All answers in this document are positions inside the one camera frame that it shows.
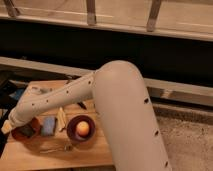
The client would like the dark eraser block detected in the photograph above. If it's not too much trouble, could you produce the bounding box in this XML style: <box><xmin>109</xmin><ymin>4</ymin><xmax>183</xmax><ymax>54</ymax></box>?
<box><xmin>18</xmin><ymin>124</ymin><xmax>35</xmax><ymax>138</ymax></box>

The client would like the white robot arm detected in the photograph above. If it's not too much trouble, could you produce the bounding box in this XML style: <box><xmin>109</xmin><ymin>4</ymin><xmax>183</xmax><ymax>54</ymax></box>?
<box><xmin>2</xmin><ymin>60</ymin><xmax>172</xmax><ymax>171</ymax></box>

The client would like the orange bowl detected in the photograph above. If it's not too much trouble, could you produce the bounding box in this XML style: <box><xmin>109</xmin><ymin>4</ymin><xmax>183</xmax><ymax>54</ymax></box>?
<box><xmin>11</xmin><ymin>118</ymin><xmax>41</xmax><ymax>141</ymax></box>

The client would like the blue object at table edge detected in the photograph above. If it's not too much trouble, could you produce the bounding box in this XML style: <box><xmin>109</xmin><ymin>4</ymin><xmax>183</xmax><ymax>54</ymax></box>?
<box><xmin>11</xmin><ymin>88</ymin><xmax>24</xmax><ymax>100</ymax></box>

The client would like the blue sponge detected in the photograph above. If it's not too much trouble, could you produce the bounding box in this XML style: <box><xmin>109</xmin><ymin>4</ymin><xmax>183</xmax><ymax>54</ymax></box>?
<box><xmin>41</xmin><ymin>116</ymin><xmax>56</xmax><ymax>136</ymax></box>

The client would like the grey folded cloth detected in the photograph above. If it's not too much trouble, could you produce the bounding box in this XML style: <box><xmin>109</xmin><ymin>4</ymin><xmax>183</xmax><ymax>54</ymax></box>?
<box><xmin>30</xmin><ymin>87</ymin><xmax>52</xmax><ymax>95</ymax></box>

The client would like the brush with cream bristles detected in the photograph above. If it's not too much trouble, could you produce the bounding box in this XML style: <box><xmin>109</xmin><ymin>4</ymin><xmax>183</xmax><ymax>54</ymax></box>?
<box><xmin>57</xmin><ymin>107</ymin><xmax>67</xmax><ymax>132</ymax></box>

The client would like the dark purple plate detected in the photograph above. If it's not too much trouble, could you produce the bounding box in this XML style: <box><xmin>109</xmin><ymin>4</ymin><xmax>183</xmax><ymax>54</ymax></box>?
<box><xmin>67</xmin><ymin>115</ymin><xmax>95</xmax><ymax>142</ymax></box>

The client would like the orange fruit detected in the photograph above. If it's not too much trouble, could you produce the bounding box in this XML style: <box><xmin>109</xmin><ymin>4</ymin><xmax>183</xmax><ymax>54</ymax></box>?
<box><xmin>76</xmin><ymin>121</ymin><xmax>90</xmax><ymax>137</ymax></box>

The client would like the black chair frame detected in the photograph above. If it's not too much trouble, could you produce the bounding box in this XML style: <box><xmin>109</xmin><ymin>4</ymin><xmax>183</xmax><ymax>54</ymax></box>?
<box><xmin>0</xmin><ymin>70</ymin><xmax>17</xmax><ymax>156</ymax></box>

